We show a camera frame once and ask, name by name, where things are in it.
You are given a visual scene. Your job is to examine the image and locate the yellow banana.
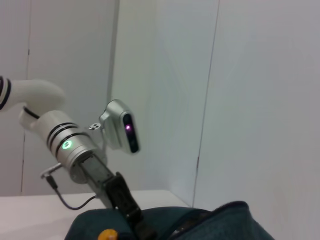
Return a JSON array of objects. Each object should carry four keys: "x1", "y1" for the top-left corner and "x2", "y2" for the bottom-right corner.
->
[{"x1": 98, "y1": 228, "x2": 119, "y2": 240}]

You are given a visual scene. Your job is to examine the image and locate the left gripper cable with connector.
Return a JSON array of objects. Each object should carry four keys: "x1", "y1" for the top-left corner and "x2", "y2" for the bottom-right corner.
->
[{"x1": 40, "y1": 162, "x2": 97, "y2": 211}]

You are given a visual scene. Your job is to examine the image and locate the dark teal insulated lunch bag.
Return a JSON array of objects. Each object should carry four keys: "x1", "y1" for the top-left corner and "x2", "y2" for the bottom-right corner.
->
[{"x1": 64, "y1": 200, "x2": 276, "y2": 240}]

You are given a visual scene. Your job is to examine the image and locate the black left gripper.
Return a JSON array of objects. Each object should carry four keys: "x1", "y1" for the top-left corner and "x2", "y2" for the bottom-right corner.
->
[{"x1": 79, "y1": 154, "x2": 158, "y2": 240}]

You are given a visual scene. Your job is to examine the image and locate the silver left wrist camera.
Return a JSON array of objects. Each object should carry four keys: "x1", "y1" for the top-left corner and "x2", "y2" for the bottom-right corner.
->
[{"x1": 99, "y1": 98, "x2": 142, "y2": 155}]

